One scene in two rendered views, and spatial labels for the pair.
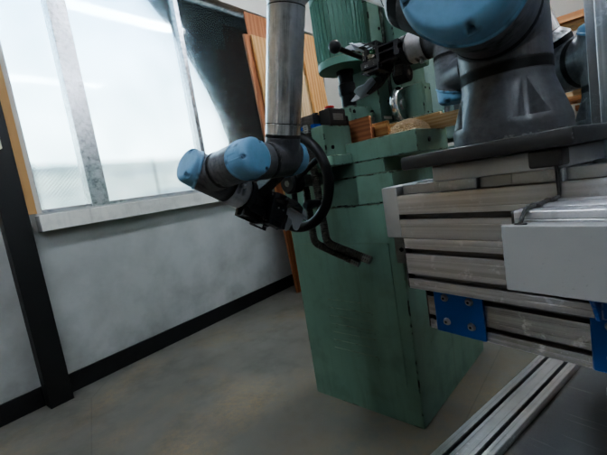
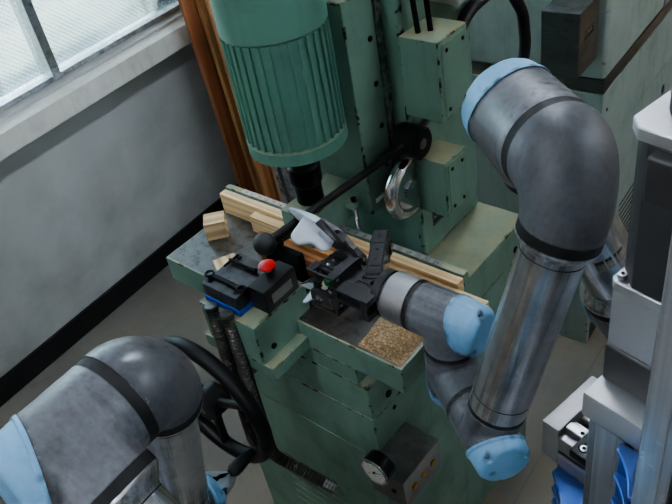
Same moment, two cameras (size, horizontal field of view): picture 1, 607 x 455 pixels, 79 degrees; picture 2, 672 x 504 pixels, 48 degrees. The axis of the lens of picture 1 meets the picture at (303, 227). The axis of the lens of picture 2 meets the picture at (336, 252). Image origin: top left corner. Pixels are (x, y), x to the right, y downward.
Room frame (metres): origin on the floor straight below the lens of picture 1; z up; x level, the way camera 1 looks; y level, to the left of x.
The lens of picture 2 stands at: (0.14, -0.30, 1.83)
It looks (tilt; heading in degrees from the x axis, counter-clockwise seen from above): 38 degrees down; 3
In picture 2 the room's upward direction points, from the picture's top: 11 degrees counter-clockwise
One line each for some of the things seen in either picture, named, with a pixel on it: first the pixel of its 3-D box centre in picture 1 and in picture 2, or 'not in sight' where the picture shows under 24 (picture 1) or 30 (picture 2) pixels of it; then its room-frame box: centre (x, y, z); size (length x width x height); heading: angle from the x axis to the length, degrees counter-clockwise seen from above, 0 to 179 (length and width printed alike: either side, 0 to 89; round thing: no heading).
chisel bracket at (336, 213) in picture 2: (355, 120); (322, 213); (1.33, -0.24, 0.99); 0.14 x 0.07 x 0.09; 136
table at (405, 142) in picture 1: (339, 157); (292, 300); (1.24, -0.15, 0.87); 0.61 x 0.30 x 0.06; 46
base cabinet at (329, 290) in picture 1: (391, 285); (388, 395); (1.41, -0.31, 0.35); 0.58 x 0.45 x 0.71; 136
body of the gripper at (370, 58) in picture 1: (387, 57); (354, 283); (1.00, -0.28, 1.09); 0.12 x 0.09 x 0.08; 46
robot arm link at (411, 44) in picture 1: (416, 47); (402, 300); (0.95, -0.35, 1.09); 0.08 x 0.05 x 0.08; 136
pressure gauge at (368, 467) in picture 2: not in sight; (380, 468); (0.99, -0.27, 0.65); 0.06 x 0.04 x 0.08; 46
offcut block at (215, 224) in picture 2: not in sight; (215, 225); (1.45, -0.01, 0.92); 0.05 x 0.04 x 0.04; 94
